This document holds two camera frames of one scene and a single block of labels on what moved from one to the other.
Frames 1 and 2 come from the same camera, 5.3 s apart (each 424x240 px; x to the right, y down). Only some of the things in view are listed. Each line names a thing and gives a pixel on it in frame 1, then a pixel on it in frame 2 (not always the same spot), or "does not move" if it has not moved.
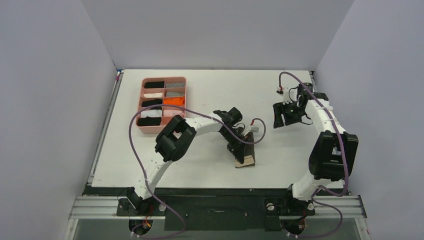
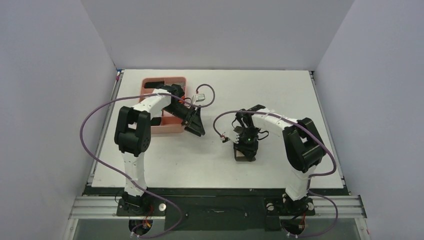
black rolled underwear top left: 154,84 does not move
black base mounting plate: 226,209 does not move
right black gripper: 286,110 to 245,146
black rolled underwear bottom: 149,121 does not move
